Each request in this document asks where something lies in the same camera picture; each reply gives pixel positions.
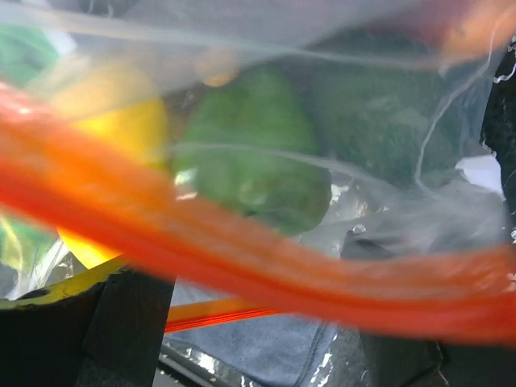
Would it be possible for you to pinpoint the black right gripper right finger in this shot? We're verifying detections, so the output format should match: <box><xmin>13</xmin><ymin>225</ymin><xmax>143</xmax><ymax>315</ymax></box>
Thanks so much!
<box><xmin>342</xmin><ymin>231</ymin><xmax>516</xmax><ymax>387</ymax></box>

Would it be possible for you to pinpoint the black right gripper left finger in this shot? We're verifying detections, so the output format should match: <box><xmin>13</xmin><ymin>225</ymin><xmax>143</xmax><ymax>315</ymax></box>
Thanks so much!
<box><xmin>1</xmin><ymin>264</ymin><xmax>174</xmax><ymax>386</ymax></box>

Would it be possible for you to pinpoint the clear zip top bag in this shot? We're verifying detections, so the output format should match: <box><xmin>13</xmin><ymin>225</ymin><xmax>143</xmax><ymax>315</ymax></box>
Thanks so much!
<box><xmin>1</xmin><ymin>1</ymin><xmax>515</xmax><ymax>345</ymax></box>

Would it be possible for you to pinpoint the yellow fake lemon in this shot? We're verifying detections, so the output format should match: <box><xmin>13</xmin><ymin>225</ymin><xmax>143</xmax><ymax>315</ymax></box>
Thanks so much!
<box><xmin>48</xmin><ymin>68</ymin><xmax>169</xmax><ymax>269</ymax></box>

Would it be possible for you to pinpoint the green fake pepper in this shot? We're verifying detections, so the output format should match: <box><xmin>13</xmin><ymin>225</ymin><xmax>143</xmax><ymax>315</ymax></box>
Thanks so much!
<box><xmin>172</xmin><ymin>66</ymin><xmax>331</xmax><ymax>235</ymax></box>

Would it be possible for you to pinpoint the folded dark blue towel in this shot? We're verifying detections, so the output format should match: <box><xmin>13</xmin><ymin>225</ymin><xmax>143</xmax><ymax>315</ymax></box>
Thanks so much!
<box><xmin>164</xmin><ymin>314</ymin><xmax>337</xmax><ymax>386</ymax></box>

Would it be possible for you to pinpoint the green cloth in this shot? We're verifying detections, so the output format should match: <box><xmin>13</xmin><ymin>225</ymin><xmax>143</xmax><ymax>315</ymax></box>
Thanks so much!
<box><xmin>1</xmin><ymin>24</ymin><xmax>59</xmax><ymax>87</ymax></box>

